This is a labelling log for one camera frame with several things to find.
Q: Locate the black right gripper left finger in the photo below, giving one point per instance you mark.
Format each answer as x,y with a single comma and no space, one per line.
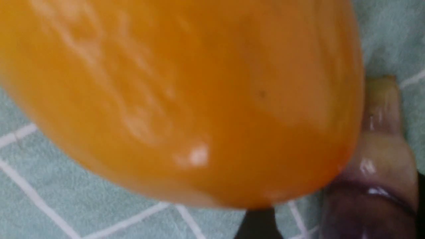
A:
259,224

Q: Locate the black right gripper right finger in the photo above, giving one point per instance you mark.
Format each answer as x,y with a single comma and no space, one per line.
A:
420,217

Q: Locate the purple toy eggplant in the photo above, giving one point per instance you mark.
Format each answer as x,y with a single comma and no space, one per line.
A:
376,196

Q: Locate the orange yellow toy mango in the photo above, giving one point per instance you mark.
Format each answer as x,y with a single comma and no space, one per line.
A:
207,103

